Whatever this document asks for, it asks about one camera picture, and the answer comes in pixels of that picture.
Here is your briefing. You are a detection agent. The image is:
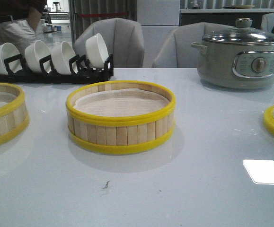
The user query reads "bamboo steamer tier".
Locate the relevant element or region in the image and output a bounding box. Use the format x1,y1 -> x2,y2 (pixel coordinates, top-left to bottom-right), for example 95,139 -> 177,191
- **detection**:
0,83 -> 30,145
66,80 -> 176,155

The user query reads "white cloth steamer liner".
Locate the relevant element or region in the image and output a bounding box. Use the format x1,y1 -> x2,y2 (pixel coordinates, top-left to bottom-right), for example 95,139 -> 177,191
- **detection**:
74,88 -> 169,117

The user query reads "black bowl rack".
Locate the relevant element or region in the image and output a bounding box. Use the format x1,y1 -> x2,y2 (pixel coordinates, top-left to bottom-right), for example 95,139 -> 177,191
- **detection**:
0,54 -> 114,85

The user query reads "white ceramic bowl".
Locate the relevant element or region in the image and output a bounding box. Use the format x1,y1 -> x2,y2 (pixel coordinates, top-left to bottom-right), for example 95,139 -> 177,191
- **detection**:
85,33 -> 109,69
0,43 -> 20,75
25,40 -> 51,73
51,41 -> 76,75

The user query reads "left grey upholstered chair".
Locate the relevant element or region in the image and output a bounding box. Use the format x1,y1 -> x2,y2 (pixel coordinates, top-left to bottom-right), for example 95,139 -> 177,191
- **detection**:
73,18 -> 144,68

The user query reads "green electric cooking pot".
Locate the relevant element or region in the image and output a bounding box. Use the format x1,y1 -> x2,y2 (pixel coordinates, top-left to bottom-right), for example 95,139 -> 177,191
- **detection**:
191,41 -> 274,89

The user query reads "glass pot lid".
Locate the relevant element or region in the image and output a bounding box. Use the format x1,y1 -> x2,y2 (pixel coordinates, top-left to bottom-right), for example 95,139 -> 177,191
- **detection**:
203,17 -> 274,45

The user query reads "person in khaki trousers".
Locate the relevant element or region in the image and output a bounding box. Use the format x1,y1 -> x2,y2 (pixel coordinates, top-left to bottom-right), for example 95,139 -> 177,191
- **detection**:
0,0 -> 46,55

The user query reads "far right grey chair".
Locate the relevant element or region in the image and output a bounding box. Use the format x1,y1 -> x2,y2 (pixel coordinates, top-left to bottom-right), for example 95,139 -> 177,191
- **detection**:
260,12 -> 274,35

